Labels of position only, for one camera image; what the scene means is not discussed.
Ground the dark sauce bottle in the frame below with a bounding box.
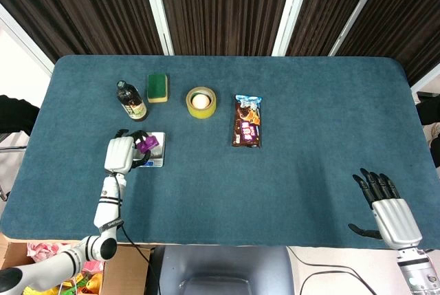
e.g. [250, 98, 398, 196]
[115, 80, 149, 123]

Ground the yellow tape roll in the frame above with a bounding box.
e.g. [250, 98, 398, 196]
[186, 85, 218, 120]

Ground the white egg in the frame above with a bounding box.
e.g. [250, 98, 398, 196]
[192, 94, 211, 109]

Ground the green and yellow sponge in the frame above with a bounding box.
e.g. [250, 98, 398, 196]
[146, 74, 171, 104]

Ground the silver digital kitchen scale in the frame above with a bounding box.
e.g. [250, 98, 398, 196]
[132, 131, 166, 168]

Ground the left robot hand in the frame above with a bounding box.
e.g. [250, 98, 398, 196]
[104, 129, 152, 175]

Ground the purple toy building block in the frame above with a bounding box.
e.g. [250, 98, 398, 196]
[136, 135, 161, 153]

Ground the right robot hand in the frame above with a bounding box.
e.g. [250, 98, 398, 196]
[348, 168, 424, 250]

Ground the blue table cloth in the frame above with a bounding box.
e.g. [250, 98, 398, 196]
[0, 54, 440, 250]

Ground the pink and white cloth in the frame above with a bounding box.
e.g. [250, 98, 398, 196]
[26, 241, 72, 263]

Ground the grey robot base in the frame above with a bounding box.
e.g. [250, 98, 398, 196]
[150, 245, 303, 295]

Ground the cardboard box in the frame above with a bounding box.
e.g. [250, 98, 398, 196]
[0, 238, 156, 295]

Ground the brown snack packet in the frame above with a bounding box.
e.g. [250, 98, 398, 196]
[231, 94, 263, 149]

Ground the yellow toy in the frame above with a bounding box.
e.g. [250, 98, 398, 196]
[74, 272, 104, 295]

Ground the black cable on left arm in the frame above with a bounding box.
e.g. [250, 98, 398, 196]
[109, 171, 161, 295]

